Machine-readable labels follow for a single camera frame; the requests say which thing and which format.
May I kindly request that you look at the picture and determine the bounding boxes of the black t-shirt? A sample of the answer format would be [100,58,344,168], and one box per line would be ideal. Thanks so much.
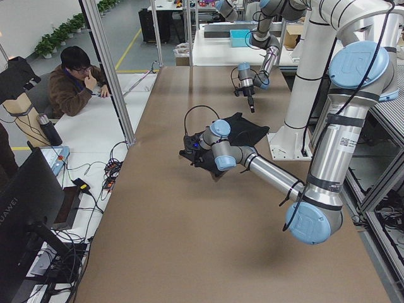
[179,112,270,177]

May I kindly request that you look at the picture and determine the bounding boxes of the teach pendant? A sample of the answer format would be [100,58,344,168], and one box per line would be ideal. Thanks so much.
[40,146,70,176]

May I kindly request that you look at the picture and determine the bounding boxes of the seated man brown jacket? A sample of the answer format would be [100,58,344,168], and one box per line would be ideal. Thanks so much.
[49,46,110,119]

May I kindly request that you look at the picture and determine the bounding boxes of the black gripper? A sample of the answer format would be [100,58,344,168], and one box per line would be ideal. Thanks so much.
[242,86,255,113]
[184,132,208,163]

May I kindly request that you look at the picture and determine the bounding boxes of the black water bottle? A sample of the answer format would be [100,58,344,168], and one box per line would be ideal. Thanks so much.
[37,113,62,146]

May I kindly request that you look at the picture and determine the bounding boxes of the aluminium frame post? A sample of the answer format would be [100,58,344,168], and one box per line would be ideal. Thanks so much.
[78,0,136,146]

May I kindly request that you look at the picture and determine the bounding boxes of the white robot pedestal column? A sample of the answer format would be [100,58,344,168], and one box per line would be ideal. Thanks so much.
[268,1,354,160]

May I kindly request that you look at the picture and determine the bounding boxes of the black Huawei monitor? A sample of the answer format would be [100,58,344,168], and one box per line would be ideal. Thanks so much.
[1,148,81,283]

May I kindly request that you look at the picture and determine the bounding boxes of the blue plastic bin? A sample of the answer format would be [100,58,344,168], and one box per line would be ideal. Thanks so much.
[230,29,254,49]

